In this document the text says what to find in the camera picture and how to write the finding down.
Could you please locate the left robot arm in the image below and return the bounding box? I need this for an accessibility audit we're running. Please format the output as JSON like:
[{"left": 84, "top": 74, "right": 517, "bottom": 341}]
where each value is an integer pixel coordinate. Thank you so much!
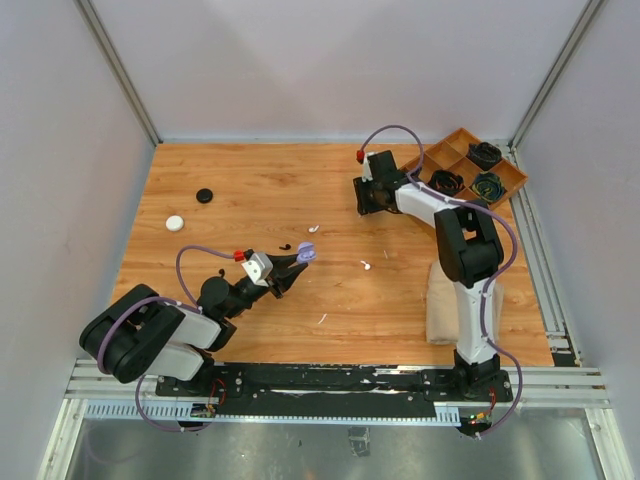
[{"left": 79, "top": 243, "right": 316, "bottom": 396}]

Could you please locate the blue yellow rolled tie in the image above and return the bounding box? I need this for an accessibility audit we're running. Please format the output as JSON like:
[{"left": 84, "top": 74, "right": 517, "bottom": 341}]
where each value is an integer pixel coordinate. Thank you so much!
[{"left": 471, "top": 172, "right": 506, "bottom": 204}]

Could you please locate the white round charging case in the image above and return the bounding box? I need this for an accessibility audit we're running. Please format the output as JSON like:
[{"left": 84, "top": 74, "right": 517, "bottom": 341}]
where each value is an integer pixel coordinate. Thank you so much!
[{"left": 165, "top": 215, "right": 185, "bottom": 232}]

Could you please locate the aluminium frame rail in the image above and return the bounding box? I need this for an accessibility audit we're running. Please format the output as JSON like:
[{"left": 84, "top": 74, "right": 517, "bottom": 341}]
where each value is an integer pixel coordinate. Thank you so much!
[{"left": 73, "top": 0, "right": 163, "bottom": 147}]

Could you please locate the black orange rolled tie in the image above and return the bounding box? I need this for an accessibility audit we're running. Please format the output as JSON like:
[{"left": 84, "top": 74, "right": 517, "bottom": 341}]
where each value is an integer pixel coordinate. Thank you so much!
[{"left": 427, "top": 169, "right": 465, "bottom": 197}]

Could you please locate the beige folded cloth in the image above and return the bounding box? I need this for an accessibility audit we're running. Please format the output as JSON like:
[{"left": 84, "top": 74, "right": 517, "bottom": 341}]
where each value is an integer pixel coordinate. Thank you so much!
[{"left": 426, "top": 260, "right": 504, "bottom": 345}]

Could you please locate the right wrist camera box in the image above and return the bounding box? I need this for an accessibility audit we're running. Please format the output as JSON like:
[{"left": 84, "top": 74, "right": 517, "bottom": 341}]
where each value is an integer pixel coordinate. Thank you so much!
[{"left": 358, "top": 151, "right": 373, "bottom": 182}]

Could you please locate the purple earbud charging case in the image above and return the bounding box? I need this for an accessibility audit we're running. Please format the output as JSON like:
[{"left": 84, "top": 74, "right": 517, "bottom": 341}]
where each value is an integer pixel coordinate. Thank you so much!
[{"left": 296, "top": 242, "right": 317, "bottom": 264}]

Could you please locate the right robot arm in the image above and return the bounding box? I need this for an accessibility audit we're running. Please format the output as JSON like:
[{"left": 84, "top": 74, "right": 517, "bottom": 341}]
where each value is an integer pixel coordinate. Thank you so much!
[{"left": 353, "top": 150, "right": 504, "bottom": 400}]

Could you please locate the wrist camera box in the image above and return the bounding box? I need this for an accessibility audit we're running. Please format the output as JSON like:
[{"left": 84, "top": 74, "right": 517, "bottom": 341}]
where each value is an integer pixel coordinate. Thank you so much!
[
  {"left": 358, "top": 151, "right": 373, "bottom": 182},
  {"left": 241, "top": 252, "right": 273, "bottom": 287}
]

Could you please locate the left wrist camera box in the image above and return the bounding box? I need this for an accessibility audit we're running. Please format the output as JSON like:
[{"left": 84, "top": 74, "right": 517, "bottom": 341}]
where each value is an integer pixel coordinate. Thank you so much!
[{"left": 241, "top": 252, "right": 273, "bottom": 287}]

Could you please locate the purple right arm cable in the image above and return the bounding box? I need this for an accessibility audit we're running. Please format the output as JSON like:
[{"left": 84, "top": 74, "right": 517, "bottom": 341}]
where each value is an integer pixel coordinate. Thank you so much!
[{"left": 355, "top": 124, "right": 525, "bottom": 441}]

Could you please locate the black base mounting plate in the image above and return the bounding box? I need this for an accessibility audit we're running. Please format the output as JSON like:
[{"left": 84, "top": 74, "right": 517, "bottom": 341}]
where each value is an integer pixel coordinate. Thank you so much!
[{"left": 156, "top": 363, "right": 514, "bottom": 420}]

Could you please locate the black dotted rolled tie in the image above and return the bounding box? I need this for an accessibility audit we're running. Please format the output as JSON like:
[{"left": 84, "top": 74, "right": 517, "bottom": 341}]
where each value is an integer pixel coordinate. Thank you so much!
[{"left": 466, "top": 142, "right": 502, "bottom": 171}]

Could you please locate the wooden compartment tray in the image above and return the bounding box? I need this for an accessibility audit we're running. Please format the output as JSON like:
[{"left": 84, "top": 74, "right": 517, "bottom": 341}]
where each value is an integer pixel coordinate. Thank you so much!
[{"left": 418, "top": 128, "right": 528, "bottom": 224}]

